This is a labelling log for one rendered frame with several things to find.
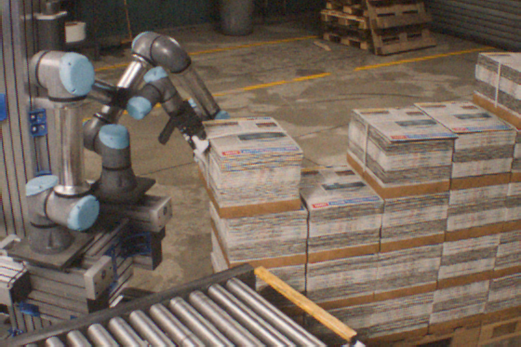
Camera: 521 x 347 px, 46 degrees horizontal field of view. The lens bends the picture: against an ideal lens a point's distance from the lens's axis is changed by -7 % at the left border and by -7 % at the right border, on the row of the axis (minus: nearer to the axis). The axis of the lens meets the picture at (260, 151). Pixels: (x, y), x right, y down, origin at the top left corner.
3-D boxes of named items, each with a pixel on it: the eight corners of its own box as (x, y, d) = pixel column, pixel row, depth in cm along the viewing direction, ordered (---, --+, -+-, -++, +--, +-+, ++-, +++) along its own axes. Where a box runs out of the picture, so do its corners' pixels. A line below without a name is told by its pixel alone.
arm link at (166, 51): (182, 33, 248) (237, 116, 281) (166, 29, 256) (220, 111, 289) (163, 53, 244) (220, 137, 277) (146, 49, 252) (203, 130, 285)
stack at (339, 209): (213, 341, 291) (207, 174, 261) (441, 303, 318) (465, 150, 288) (231, 395, 256) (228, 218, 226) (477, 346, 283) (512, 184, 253)
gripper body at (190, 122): (207, 130, 230) (189, 102, 224) (185, 143, 229) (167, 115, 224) (202, 123, 237) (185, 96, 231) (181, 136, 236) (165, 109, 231)
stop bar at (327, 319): (261, 270, 200) (262, 264, 199) (358, 338, 167) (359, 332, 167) (253, 273, 198) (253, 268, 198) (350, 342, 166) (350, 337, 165)
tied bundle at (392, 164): (345, 162, 274) (348, 109, 266) (407, 156, 281) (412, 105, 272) (380, 200, 240) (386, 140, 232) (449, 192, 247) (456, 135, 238)
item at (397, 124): (352, 111, 264) (352, 108, 263) (415, 107, 270) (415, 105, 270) (390, 142, 231) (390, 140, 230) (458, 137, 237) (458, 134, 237)
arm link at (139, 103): (120, 117, 220) (139, 99, 226) (146, 123, 214) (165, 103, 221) (113, 100, 215) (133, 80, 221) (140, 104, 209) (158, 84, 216)
